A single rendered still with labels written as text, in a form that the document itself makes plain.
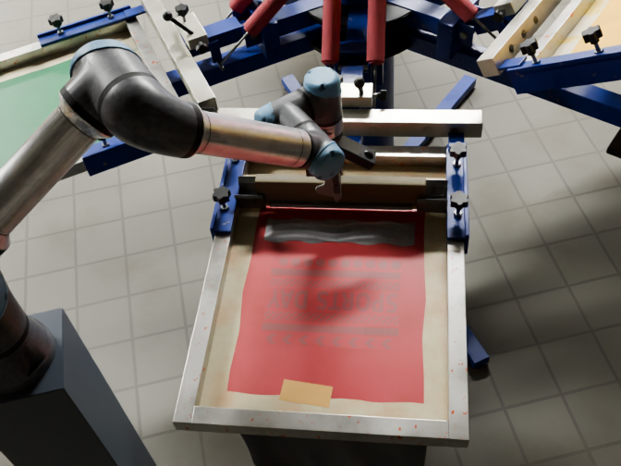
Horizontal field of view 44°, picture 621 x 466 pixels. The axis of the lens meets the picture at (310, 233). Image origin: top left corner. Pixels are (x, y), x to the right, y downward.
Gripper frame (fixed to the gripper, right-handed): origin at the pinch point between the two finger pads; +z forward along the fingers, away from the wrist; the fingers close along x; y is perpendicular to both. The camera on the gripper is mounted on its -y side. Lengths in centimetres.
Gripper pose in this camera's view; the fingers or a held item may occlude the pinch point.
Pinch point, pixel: (340, 190)
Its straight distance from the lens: 186.6
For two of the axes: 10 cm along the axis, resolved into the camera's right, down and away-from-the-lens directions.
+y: -9.9, -0.3, 1.3
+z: 0.8, 6.3, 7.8
